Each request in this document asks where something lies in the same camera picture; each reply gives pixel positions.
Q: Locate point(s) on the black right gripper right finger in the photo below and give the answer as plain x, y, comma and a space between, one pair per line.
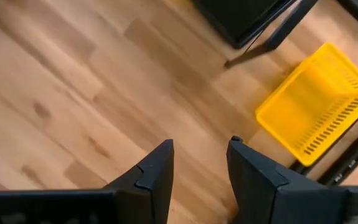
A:
275, 199

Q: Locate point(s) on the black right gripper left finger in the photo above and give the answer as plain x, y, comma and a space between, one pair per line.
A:
119, 205

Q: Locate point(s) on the yellow slotted plastic basket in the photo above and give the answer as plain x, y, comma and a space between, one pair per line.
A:
306, 105

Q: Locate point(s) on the black slotted plastic basket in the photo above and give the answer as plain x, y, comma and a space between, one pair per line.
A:
238, 15

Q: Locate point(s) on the black metal shelf frame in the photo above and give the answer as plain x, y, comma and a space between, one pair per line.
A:
275, 40

